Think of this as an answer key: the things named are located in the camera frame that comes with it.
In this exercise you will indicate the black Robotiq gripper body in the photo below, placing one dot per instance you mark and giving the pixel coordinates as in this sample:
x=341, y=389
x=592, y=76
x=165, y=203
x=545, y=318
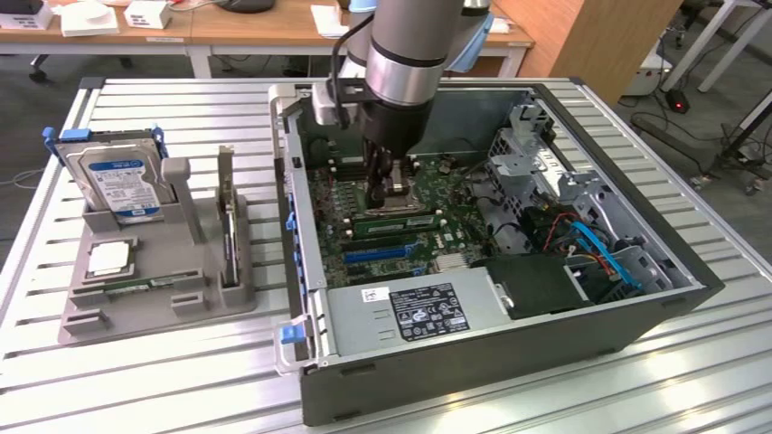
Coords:
x=394, y=126

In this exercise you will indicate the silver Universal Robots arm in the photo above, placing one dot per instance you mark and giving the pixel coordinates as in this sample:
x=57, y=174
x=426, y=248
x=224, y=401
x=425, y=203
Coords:
x=409, y=45

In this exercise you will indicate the RAM slot black latches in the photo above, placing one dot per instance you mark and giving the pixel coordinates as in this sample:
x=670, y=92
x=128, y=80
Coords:
x=349, y=177

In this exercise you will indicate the metal CPU socket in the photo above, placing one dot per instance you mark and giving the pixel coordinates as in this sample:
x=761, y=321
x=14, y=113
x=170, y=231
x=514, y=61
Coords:
x=397, y=209

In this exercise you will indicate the green motherboard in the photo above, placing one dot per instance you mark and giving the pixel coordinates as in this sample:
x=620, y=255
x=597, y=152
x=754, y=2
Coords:
x=458, y=203

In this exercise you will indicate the long black expansion slot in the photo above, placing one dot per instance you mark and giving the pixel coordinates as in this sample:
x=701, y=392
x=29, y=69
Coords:
x=370, y=245

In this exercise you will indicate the blue card retainer clip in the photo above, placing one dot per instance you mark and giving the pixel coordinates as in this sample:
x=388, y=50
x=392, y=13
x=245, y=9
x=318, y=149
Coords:
x=297, y=267
x=289, y=221

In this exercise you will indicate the perforated metal drive cage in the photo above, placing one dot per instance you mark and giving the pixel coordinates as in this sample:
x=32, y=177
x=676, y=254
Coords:
x=512, y=172

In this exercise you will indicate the silver chipset heatsink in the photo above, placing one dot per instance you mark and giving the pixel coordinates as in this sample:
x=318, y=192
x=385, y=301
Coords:
x=452, y=263

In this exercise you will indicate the black expansion slot blue clip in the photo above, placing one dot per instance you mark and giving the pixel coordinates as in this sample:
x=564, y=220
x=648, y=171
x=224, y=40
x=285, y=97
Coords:
x=400, y=273

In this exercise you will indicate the short black expansion slot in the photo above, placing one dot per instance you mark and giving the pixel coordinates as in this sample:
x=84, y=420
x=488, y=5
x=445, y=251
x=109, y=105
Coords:
x=357, y=270

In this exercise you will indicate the white paper stack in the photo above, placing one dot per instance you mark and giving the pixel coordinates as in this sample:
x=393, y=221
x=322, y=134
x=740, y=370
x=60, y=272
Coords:
x=325, y=22

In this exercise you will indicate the white paper sheet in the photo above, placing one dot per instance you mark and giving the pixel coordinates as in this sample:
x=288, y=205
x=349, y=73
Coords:
x=502, y=26

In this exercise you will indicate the black plastic fan shroud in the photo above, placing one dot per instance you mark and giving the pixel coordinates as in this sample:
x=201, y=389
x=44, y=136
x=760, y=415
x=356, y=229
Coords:
x=533, y=285

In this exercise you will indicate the grey power supply unit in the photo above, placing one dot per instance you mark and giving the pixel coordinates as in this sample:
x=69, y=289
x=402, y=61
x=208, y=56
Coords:
x=361, y=325

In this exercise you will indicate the dark round desk object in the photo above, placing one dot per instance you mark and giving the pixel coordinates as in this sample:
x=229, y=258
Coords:
x=246, y=5

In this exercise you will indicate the blue case release latch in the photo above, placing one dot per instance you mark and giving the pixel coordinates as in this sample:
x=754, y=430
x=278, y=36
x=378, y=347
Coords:
x=289, y=335

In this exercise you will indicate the grey parts rack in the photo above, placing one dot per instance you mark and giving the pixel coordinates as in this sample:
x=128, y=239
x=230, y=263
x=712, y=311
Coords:
x=168, y=253

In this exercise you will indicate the wooden cabinet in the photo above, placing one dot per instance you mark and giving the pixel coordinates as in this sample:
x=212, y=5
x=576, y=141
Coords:
x=602, y=40

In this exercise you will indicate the hard disk blue caddy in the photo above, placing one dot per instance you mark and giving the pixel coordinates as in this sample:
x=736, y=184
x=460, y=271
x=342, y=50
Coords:
x=120, y=181

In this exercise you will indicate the white device box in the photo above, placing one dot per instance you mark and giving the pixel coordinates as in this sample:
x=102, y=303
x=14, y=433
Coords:
x=648, y=74

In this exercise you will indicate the grey metal disk bay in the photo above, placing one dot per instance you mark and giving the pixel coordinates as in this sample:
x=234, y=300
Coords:
x=645, y=267

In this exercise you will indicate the black power brick red light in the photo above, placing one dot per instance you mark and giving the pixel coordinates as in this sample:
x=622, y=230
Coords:
x=676, y=101

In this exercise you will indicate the black open PC case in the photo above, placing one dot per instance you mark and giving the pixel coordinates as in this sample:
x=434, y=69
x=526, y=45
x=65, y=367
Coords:
x=482, y=384

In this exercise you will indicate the small white labelled box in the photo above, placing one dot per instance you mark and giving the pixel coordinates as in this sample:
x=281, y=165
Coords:
x=148, y=14

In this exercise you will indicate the silver CPU chip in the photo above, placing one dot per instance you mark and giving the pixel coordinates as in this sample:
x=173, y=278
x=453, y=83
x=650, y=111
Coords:
x=108, y=260

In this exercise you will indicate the plain white cardboard box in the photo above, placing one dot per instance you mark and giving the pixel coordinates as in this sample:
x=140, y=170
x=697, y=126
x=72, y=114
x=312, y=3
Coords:
x=90, y=20

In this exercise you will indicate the black wheeled stand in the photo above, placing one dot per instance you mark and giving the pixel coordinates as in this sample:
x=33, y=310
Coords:
x=738, y=144

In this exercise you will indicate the black chair caster base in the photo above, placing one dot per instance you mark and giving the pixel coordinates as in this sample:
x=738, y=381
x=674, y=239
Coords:
x=38, y=68

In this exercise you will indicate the wide white labelled box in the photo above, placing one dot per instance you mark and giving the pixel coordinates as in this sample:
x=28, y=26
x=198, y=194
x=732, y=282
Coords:
x=26, y=20

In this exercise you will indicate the graphics card metal bracket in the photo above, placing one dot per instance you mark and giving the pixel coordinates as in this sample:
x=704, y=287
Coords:
x=228, y=217

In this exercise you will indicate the wooden desk white frame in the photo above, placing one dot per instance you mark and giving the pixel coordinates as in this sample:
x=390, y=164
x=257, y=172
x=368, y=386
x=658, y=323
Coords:
x=180, y=25
x=270, y=27

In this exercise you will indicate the white table frame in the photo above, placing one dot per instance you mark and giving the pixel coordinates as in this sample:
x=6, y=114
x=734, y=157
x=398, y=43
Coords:
x=733, y=43

